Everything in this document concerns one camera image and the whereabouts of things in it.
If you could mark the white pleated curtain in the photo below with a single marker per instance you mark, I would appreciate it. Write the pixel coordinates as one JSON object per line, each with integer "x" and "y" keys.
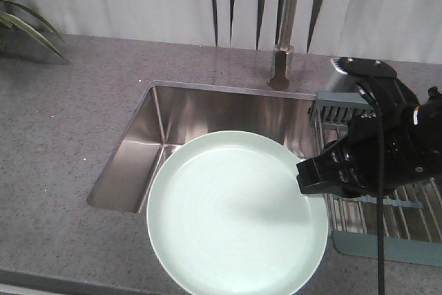
{"x": 405, "y": 30}

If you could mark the chrome kitchen faucet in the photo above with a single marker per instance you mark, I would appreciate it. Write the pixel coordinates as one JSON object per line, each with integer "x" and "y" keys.
{"x": 283, "y": 51}

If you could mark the grey-blue dish drying rack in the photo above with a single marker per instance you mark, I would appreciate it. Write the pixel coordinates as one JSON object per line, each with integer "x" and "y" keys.
{"x": 412, "y": 213}

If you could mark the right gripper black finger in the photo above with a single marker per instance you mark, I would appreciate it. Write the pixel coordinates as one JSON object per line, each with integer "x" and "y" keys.
{"x": 328, "y": 173}

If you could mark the light green round plate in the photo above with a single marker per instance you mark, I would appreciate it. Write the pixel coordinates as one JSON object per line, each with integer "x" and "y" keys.
{"x": 225, "y": 215}

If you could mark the green plant leaves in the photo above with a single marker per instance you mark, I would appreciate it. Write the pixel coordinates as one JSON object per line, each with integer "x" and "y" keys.
{"x": 11, "y": 21}

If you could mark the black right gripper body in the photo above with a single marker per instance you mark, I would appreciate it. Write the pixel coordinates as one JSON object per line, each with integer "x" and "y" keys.
{"x": 377, "y": 154}

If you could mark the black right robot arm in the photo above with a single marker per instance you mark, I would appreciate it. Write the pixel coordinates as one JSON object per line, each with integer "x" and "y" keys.
{"x": 426, "y": 132}

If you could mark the stainless steel sink basin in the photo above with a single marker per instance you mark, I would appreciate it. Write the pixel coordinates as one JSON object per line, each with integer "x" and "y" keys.
{"x": 172, "y": 114}

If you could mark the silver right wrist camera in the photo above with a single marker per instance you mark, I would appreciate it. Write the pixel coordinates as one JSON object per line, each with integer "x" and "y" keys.
{"x": 339, "y": 80}

